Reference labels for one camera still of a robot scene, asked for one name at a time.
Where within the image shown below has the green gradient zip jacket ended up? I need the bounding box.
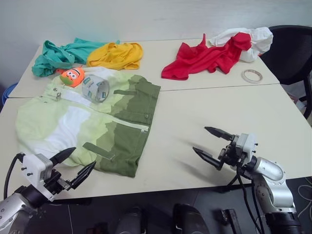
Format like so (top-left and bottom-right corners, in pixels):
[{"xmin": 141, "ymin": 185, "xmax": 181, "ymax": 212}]
[{"xmin": 15, "ymin": 67, "xmax": 161, "ymax": 178}]

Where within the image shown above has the small beige tape ring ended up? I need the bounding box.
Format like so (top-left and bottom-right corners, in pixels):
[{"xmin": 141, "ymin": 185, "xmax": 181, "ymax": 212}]
[{"xmin": 241, "ymin": 69, "xmax": 264, "ymax": 85}]

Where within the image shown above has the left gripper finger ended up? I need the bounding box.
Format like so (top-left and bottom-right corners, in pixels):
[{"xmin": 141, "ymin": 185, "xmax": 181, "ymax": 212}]
[
  {"xmin": 70, "ymin": 161, "xmax": 97, "ymax": 190},
  {"xmin": 49, "ymin": 147, "xmax": 77, "ymax": 169}
]

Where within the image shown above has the black office chair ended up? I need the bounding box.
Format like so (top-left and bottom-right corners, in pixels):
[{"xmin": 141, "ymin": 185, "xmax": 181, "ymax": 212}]
[{"xmin": 259, "ymin": 24, "xmax": 312, "ymax": 127}]

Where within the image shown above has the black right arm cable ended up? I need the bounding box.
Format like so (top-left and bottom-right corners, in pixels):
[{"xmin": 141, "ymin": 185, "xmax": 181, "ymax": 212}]
[{"xmin": 226, "ymin": 167, "xmax": 269, "ymax": 234}]

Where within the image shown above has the red garment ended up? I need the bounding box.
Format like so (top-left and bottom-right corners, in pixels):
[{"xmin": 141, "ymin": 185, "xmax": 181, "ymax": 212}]
[{"xmin": 160, "ymin": 32, "xmax": 253, "ymax": 81}]

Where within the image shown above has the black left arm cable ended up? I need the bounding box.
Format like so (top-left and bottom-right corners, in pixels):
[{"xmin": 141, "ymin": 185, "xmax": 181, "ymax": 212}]
[{"xmin": 3, "ymin": 153, "xmax": 24, "ymax": 198}]

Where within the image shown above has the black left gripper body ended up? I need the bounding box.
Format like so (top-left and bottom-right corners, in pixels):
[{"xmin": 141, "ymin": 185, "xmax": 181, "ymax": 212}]
[{"xmin": 43, "ymin": 170, "xmax": 75, "ymax": 196}]

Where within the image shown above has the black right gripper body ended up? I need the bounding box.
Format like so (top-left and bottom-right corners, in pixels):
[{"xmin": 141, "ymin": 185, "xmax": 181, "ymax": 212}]
[{"xmin": 217, "ymin": 135, "xmax": 245, "ymax": 171}]

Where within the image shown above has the yellow garment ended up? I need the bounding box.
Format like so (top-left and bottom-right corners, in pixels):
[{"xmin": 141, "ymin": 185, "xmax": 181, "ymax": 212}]
[{"xmin": 86, "ymin": 42, "xmax": 144, "ymax": 71}]

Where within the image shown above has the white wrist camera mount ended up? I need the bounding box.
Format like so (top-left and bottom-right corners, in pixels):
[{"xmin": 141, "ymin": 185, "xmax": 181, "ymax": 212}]
[
  {"xmin": 20, "ymin": 152, "xmax": 56, "ymax": 202},
  {"xmin": 234, "ymin": 133, "xmax": 258, "ymax": 163}
]

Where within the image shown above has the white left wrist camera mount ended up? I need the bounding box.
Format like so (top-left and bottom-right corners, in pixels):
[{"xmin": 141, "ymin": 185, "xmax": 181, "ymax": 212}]
[{"xmin": 20, "ymin": 152, "xmax": 56, "ymax": 202}]

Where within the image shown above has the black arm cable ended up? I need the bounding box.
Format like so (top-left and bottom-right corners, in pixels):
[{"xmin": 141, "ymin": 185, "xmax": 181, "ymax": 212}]
[
  {"xmin": 226, "ymin": 167, "xmax": 269, "ymax": 234},
  {"xmin": 3, "ymin": 153, "xmax": 24, "ymax": 198}
]

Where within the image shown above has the teal garment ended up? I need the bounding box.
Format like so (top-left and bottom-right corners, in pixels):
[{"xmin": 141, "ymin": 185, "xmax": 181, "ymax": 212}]
[{"xmin": 31, "ymin": 37, "xmax": 120, "ymax": 78}]

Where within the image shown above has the orange plush toy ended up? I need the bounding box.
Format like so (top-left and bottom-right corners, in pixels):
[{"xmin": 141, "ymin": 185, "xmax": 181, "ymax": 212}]
[{"xmin": 57, "ymin": 68, "xmax": 86, "ymax": 88}]

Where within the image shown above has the dark rounded shape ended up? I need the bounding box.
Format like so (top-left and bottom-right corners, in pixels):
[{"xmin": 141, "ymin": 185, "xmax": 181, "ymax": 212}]
[
  {"xmin": 114, "ymin": 206, "xmax": 149, "ymax": 234},
  {"xmin": 172, "ymin": 203, "xmax": 211, "ymax": 234}
]

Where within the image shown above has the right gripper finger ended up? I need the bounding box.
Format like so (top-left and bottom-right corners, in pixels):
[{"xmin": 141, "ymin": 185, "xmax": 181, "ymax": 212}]
[
  {"xmin": 192, "ymin": 146, "xmax": 224, "ymax": 171},
  {"xmin": 204, "ymin": 126, "xmax": 234, "ymax": 141}
]

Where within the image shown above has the white garment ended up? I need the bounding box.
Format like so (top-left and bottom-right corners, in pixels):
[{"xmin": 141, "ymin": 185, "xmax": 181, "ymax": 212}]
[{"xmin": 209, "ymin": 26, "xmax": 274, "ymax": 63}]

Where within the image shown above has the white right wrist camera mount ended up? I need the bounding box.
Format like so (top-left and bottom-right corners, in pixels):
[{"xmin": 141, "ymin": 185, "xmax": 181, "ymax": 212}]
[{"xmin": 234, "ymin": 133, "xmax": 258, "ymax": 163}]

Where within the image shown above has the black rectangular block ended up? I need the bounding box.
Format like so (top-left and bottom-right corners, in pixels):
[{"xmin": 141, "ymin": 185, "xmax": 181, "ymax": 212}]
[{"xmin": 214, "ymin": 208, "xmax": 242, "ymax": 234}]

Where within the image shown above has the clear packing tape roll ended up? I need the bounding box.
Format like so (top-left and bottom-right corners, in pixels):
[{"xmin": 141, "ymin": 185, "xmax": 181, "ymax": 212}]
[{"xmin": 81, "ymin": 74, "xmax": 111, "ymax": 104}]

